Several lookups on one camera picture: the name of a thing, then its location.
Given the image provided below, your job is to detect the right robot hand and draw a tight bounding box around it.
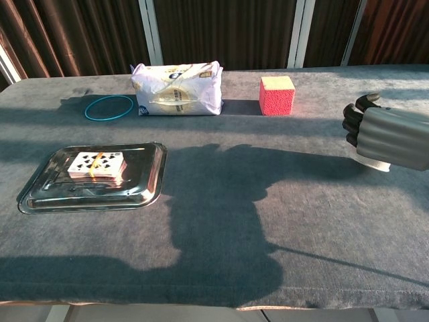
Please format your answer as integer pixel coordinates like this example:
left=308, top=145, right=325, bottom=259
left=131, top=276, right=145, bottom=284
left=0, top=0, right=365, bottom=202
left=341, top=92, right=429, bottom=172

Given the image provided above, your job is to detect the white paper cup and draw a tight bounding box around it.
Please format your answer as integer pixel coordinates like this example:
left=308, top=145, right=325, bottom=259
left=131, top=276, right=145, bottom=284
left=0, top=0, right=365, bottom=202
left=361, top=156, right=392, bottom=173

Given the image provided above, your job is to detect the red foam cube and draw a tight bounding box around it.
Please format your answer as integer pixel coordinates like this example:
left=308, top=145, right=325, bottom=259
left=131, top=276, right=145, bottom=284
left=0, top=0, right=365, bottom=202
left=259, top=75, right=296, bottom=117

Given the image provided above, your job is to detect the grey table cloth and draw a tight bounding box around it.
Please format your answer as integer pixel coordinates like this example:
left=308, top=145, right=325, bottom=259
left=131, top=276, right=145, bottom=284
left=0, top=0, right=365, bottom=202
left=0, top=64, right=429, bottom=309

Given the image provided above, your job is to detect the white tissue pack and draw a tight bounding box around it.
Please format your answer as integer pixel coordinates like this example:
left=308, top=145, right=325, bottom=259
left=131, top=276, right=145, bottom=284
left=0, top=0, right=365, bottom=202
left=130, top=60, right=225, bottom=117

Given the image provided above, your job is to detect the playing card deck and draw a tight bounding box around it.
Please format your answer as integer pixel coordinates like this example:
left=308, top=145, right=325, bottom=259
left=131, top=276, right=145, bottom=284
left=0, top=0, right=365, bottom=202
left=67, top=151, right=128, bottom=182

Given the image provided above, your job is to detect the shiny metal tray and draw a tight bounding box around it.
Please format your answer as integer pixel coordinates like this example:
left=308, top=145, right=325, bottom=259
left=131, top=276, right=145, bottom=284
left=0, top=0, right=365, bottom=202
left=17, top=142, right=168, bottom=215

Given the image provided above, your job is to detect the yellow rubber band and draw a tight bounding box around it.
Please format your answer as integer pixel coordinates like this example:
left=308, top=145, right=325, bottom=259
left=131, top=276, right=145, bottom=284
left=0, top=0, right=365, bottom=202
left=87, top=152, right=105, bottom=182

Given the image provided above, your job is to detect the white window frame post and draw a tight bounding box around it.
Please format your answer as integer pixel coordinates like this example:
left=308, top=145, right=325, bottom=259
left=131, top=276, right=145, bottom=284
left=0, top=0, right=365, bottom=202
left=341, top=0, right=368, bottom=67
left=0, top=44, right=22, bottom=85
left=287, top=0, right=316, bottom=69
left=138, top=0, right=164, bottom=66

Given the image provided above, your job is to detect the teal rubber ring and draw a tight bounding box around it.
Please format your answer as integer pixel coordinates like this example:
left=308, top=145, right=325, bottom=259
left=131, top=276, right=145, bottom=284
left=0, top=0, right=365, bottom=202
left=84, top=95, right=135, bottom=122

